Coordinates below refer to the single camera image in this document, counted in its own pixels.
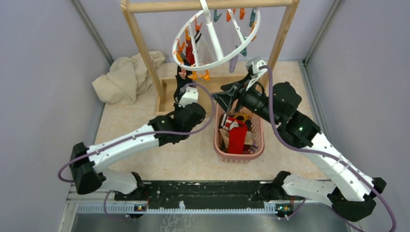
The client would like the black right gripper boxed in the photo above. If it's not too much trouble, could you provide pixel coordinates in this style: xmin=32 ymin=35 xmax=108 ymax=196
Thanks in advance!
xmin=211 ymin=72 xmax=280 ymax=126

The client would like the mustard yellow sock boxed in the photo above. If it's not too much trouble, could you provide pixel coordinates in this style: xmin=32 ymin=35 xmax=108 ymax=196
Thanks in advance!
xmin=234 ymin=114 xmax=250 ymax=123

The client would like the pink plastic laundry basket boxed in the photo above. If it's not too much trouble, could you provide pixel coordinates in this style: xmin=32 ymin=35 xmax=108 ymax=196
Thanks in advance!
xmin=214 ymin=105 xmax=265 ymax=163

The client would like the plain red sock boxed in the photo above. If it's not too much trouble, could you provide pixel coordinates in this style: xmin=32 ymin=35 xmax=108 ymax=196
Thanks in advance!
xmin=226 ymin=117 xmax=248 ymax=154

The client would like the lilac plastic clip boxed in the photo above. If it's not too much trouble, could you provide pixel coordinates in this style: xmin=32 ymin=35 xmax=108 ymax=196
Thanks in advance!
xmin=229 ymin=55 xmax=238 ymax=73

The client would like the black sock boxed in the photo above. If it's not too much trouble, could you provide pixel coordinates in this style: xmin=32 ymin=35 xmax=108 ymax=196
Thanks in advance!
xmin=174 ymin=66 xmax=192 ymax=102

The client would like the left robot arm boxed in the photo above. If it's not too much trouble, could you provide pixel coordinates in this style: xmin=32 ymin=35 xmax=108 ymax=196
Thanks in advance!
xmin=70 ymin=103 xmax=206 ymax=200

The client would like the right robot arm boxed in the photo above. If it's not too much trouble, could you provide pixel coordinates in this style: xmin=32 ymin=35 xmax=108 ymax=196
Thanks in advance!
xmin=212 ymin=77 xmax=386 ymax=222

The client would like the white round clip hanger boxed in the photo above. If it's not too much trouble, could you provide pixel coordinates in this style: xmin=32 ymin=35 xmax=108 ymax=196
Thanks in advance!
xmin=173 ymin=0 xmax=261 ymax=72

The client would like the teal plastic clip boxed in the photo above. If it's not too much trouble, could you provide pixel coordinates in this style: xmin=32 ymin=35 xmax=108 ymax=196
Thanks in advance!
xmin=236 ymin=36 xmax=248 ymax=57

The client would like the orange plastic clip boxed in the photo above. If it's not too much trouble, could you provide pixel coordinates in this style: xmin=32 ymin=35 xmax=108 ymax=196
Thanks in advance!
xmin=199 ymin=70 xmax=210 ymax=81

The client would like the white sock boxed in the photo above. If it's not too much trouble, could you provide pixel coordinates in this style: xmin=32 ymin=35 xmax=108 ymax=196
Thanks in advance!
xmin=194 ymin=30 xmax=214 ymax=64

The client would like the red snowflake sock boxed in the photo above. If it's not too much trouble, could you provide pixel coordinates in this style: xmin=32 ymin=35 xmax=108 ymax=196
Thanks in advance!
xmin=185 ymin=40 xmax=195 ymax=65

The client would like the beige crumpled cloth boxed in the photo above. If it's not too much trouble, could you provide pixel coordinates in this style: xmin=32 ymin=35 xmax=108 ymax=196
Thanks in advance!
xmin=92 ymin=53 xmax=153 ymax=104

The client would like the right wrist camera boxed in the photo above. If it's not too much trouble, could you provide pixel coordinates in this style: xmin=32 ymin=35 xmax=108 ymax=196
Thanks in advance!
xmin=246 ymin=56 xmax=267 ymax=90

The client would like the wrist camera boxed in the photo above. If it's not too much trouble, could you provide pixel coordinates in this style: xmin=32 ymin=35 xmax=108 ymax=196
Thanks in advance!
xmin=178 ymin=87 xmax=199 ymax=108
xmin=246 ymin=56 xmax=267 ymax=90

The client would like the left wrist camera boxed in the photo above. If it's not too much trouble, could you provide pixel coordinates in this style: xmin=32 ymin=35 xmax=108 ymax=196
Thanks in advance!
xmin=178 ymin=87 xmax=199 ymax=108

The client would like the wooden drying rack frame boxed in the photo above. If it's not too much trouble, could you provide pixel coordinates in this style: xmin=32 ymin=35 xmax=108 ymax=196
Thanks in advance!
xmin=120 ymin=0 xmax=301 ymax=120

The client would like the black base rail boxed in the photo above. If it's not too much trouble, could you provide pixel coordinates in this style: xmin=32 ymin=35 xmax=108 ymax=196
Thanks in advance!
xmin=115 ymin=180 xmax=302 ymax=215

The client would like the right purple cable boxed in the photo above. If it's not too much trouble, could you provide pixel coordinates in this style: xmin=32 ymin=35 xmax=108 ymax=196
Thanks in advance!
xmin=259 ymin=65 xmax=397 ymax=232

